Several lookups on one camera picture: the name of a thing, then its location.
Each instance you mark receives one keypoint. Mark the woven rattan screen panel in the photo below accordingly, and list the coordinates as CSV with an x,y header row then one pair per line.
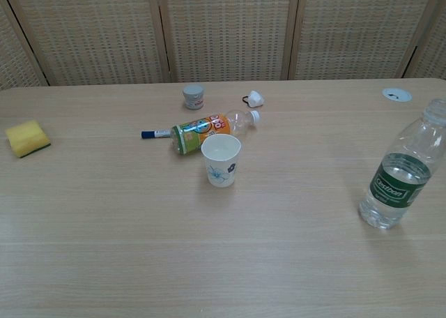
x,y
90,32
14,63
432,60
359,32
228,32

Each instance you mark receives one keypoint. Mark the small grey-lidded jar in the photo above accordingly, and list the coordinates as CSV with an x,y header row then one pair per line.
x,y
193,96

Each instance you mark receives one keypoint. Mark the blue whiteboard marker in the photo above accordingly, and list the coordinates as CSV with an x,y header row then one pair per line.
x,y
153,134

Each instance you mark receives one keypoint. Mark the yellow green-backed sponge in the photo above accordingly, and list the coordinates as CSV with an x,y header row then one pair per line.
x,y
26,138

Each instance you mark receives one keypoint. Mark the clear crushed plastic bottle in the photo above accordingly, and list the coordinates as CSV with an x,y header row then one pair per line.
x,y
397,189

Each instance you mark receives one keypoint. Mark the empty orange juice bottle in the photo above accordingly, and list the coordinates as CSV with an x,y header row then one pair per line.
x,y
200,129

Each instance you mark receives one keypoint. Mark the white floral paper cup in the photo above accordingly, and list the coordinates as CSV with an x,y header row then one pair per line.
x,y
220,168

